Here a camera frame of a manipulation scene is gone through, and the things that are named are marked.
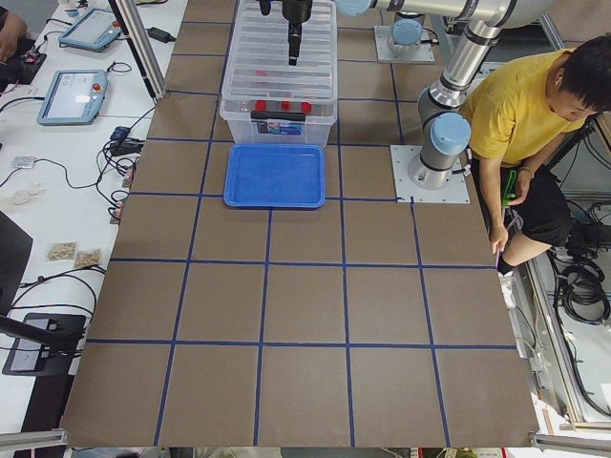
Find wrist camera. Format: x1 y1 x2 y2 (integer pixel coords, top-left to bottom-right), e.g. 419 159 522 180
259 0 271 16

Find green tool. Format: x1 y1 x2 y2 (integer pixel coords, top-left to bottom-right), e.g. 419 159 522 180
501 170 517 209

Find teach pendant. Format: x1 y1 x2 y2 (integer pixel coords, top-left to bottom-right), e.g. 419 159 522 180
37 70 108 126
58 9 121 52

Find near teach pendant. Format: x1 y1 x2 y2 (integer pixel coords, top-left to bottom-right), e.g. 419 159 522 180
37 70 108 126

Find blue plastic tray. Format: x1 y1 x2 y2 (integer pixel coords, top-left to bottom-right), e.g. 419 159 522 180
223 143 326 209

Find clear plastic box lid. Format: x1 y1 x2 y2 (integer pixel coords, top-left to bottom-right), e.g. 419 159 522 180
221 1 337 105

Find black power adapter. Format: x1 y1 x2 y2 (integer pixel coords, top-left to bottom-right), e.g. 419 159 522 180
147 27 176 43

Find coiled black cables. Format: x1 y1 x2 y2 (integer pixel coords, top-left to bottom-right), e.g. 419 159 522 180
556 260 610 325

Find far teach pendant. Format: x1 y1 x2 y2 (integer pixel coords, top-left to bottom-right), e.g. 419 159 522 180
58 9 121 52

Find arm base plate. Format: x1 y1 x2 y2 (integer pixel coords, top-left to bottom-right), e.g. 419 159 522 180
373 26 434 65
390 145 471 204

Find black box latch handle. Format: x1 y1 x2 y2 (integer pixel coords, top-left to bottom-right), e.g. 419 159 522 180
250 111 306 122

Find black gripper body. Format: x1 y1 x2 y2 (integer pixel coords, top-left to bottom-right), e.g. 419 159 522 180
282 0 313 24

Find aluminium frame post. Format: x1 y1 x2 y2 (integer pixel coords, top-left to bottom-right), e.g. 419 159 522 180
108 0 167 100

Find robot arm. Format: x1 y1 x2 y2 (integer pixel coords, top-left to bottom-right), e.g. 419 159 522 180
335 0 552 190
388 11 425 63

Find person in yellow shirt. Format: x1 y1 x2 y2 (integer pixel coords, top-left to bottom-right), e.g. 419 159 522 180
460 34 610 282

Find clear plastic storage box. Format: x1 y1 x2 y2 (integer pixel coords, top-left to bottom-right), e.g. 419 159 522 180
219 0 340 147

